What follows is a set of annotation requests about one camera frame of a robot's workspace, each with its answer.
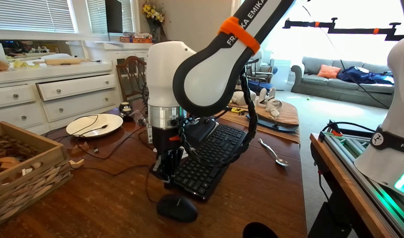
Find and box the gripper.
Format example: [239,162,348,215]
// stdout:
[151,127,185,182]

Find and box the black computer mouse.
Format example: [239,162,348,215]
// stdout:
[156,194,199,223]

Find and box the black computer keyboard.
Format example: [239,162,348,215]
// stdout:
[165,123,248,202]

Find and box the small black white figurine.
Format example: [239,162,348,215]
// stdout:
[119,101,134,122]

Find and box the white round plate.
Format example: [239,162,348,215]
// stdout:
[66,113,124,138]

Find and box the dark wooden chair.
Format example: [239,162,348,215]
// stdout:
[116,56,148,101]

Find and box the black round object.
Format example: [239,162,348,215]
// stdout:
[242,222,279,238]

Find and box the silver metal spoon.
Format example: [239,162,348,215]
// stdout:
[258,138,290,167]

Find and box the white plush toy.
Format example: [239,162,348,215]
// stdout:
[230,87,283,120]

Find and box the white sideboard with drawers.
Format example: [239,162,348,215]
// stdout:
[0,60,118,135]

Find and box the stack of game boxes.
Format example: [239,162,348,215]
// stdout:
[120,32,154,44]

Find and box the armchair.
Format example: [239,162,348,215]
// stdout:
[245,50,275,84]

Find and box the woven wooden tray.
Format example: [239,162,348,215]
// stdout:
[0,121,73,232]

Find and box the wooden rolling pin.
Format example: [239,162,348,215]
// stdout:
[33,58,82,66]

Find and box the vase of yellow flowers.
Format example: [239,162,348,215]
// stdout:
[142,2,166,43]

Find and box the black speaker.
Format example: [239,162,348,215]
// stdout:
[105,0,123,34]

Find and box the heap of wooden blocks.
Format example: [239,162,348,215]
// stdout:
[0,135,44,185]

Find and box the window with white blinds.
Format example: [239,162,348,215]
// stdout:
[0,0,76,34]
[86,0,135,34]

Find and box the grey sofa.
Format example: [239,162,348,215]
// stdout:
[290,56,395,110]

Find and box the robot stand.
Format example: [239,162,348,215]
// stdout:
[309,122,404,238]

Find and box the heap of yellow items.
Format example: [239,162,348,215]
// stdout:
[12,59,41,69]

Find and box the orange cushion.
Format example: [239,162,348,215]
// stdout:
[317,64,341,79]

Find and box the blue blanket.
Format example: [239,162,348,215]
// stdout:
[336,66,395,86]

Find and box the black boom bar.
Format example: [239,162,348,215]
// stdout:
[283,17,404,42]

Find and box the black mouse cable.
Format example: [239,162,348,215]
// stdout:
[145,168,160,204]

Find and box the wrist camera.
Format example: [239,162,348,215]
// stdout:
[184,119,219,148]

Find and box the thin black cable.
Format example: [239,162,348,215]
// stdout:
[302,5,390,110]

